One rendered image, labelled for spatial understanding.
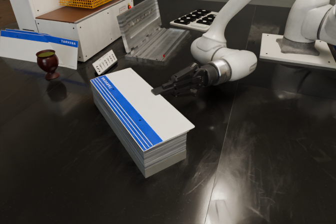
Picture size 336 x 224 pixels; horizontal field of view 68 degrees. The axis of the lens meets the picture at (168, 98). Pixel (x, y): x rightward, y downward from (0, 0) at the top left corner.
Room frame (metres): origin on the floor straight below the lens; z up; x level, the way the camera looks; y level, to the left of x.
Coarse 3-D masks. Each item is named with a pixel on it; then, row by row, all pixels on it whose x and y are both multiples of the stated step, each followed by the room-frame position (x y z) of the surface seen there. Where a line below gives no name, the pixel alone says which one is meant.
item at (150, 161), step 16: (96, 96) 0.71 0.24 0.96; (112, 112) 0.59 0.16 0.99; (112, 128) 0.61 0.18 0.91; (128, 128) 0.50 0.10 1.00; (128, 144) 0.50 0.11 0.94; (160, 144) 0.45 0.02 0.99; (176, 144) 0.47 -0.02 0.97; (144, 160) 0.42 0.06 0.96; (160, 160) 0.45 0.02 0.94; (176, 160) 0.47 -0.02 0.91; (144, 176) 0.42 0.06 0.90
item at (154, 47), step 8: (160, 32) 1.45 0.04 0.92; (168, 32) 1.45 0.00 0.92; (176, 32) 1.45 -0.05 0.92; (144, 40) 1.31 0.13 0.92; (152, 40) 1.32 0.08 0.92; (160, 40) 1.32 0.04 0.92; (168, 40) 1.32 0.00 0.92; (136, 48) 1.21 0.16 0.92; (144, 48) 1.21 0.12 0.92; (152, 48) 1.21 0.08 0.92; (160, 48) 1.21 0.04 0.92; (176, 48) 1.23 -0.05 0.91; (128, 56) 1.12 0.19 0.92; (136, 56) 1.11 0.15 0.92; (144, 56) 1.12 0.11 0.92; (152, 56) 1.12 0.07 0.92; (160, 56) 1.12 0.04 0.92; (168, 56) 1.11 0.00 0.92; (160, 64) 1.06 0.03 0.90
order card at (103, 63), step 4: (108, 52) 1.07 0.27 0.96; (112, 52) 1.10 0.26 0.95; (104, 56) 1.04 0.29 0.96; (108, 56) 1.06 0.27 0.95; (112, 56) 1.08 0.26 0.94; (96, 60) 0.99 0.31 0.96; (100, 60) 1.00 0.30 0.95; (104, 60) 1.02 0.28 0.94; (108, 60) 1.04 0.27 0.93; (112, 60) 1.07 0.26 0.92; (92, 64) 0.95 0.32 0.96; (96, 64) 0.97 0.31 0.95; (100, 64) 0.99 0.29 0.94; (104, 64) 1.01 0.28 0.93; (108, 64) 1.03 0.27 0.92; (96, 68) 0.96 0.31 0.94; (100, 68) 0.98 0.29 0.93; (104, 68) 1.00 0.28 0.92; (100, 72) 0.96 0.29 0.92
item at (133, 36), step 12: (144, 0) 1.41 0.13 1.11; (156, 0) 1.53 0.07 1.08; (132, 12) 1.26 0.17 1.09; (144, 12) 1.38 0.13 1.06; (156, 12) 1.52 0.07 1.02; (120, 24) 1.13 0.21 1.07; (144, 24) 1.35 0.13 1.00; (156, 24) 1.46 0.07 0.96; (132, 36) 1.19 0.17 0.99; (144, 36) 1.30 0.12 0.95
